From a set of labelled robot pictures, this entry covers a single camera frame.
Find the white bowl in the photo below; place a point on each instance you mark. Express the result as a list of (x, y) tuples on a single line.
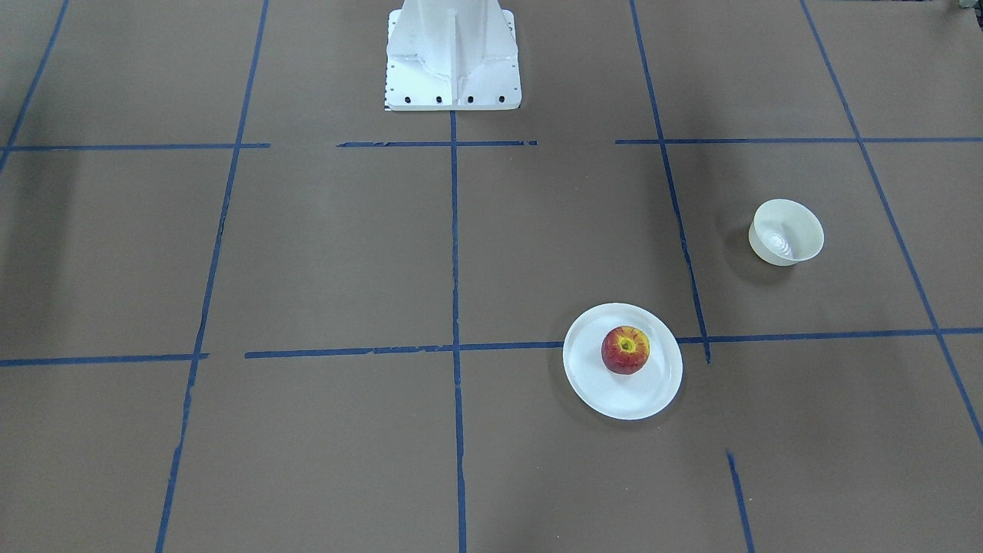
[(784, 233)]

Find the white plate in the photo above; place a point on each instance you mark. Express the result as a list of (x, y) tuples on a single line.
[(635, 396)]

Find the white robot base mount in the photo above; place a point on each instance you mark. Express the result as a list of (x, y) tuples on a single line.
[(452, 55)]

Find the red yellow apple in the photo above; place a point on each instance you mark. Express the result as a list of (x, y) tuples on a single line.
[(625, 350)]

